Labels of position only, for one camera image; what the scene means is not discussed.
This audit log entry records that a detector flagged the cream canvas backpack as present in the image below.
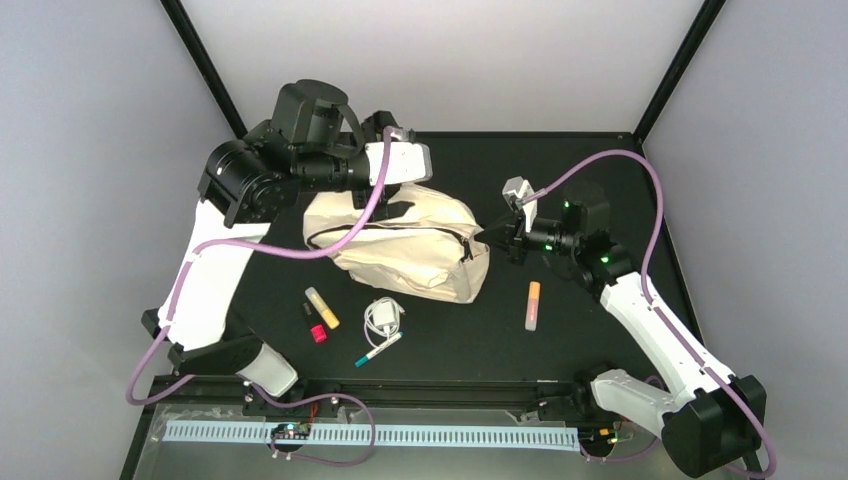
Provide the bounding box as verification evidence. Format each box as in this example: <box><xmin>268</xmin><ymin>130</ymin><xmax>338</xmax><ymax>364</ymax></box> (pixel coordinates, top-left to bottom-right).
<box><xmin>330</xmin><ymin>183</ymin><xmax>490</xmax><ymax>304</ymax></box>

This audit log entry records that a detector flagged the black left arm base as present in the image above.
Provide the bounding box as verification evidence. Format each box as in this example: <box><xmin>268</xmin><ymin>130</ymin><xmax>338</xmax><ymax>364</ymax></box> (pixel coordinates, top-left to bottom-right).
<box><xmin>242</xmin><ymin>381</ymin><xmax>341</xmax><ymax>421</ymax></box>

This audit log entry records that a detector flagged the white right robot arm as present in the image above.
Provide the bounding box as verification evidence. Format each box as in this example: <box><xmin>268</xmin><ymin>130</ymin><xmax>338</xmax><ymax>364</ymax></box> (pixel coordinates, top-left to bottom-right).
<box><xmin>475</xmin><ymin>177</ymin><xmax>767</xmax><ymax>478</ymax></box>

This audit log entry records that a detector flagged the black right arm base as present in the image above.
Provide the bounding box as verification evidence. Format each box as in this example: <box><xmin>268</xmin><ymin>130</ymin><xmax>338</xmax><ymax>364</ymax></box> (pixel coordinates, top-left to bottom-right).
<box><xmin>528</xmin><ymin>381</ymin><xmax>628</xmax><ymax>428</ymax></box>

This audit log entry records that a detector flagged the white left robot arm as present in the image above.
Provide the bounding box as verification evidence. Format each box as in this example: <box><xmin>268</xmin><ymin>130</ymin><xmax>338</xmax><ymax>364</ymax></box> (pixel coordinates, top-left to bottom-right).
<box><xmin>142</xmin><ymin>79</ymin><xmax>432</xmax><ymax>396</ymax></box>

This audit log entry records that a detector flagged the orange highlighter pen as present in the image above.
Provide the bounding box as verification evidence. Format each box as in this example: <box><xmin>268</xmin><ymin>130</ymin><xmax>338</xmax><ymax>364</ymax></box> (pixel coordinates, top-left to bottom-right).
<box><xmin>524</xmin><ymin>281</ymin><xmax>541</xmax><ymax>332</ymax></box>

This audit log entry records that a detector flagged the yellow highlighter pen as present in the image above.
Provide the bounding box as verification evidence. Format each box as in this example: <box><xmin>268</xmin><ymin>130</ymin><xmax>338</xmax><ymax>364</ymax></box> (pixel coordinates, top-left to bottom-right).
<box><xmin>305</xmin><ymin>287</ymin><xmax>340</xmax><ymax>329</ymax></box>

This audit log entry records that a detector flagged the teal capped white marker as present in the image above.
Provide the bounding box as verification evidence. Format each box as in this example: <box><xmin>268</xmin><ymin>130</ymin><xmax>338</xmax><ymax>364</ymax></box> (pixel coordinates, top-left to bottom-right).
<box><xmin>355</xmin><ymin>332</ymin><xmax>403</xmax><ymax>368</ymax></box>

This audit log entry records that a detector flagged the pink and black highlighter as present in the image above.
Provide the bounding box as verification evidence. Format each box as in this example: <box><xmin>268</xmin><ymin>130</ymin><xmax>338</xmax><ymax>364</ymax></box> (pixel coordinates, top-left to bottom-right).
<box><xmin>301</xmin><ymin>302</ymin><xmax>328</xmax><ymax>344</ymax></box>

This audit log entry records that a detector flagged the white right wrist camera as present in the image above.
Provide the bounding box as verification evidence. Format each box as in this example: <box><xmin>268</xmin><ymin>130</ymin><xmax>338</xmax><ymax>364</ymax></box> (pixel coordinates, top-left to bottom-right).
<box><xmin>501</xmin><ymin>176</ymin><xmax>538</xmax><ymax>233</ymax></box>

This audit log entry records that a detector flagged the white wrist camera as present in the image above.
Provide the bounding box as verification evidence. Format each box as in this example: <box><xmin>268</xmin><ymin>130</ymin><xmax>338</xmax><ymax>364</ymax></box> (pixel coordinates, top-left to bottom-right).
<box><xmin>364</xmin><ymin>140</ymin><xmax>433</xmax><ymax>186</ymax></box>
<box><xmin>501</xmin><ymin>176</ymin><xmax>538</xmax><ymax>233</ymax></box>

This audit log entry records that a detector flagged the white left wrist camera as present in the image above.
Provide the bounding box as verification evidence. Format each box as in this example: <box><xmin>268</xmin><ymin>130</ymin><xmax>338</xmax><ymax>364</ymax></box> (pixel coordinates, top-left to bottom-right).
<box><xmin>364</xmin><ymin>140</ymin><xmax>433</xmax><ymax>186</ymax></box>

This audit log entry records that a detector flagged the white charger with cable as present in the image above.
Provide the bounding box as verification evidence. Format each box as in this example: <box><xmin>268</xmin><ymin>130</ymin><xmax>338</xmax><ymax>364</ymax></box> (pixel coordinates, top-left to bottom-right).
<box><xmin>363</xmin><ymin>297</ymin><xmax>405</xmax><ymax>349</ymax></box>

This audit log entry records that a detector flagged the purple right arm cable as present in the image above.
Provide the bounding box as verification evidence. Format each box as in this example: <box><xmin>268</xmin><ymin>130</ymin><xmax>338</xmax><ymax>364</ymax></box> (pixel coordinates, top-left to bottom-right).
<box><xmin>519</xmin><ymin>149</ymin><xmax>778</xmax><ymax>480</ymax></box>

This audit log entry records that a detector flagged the light blue slotted cable duct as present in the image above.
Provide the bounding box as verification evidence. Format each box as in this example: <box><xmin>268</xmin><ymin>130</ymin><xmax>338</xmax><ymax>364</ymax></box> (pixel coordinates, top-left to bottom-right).
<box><xmin>158</xmin><ymin>420</ymin><xmax>580</xmax><ymax>452</ymax></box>

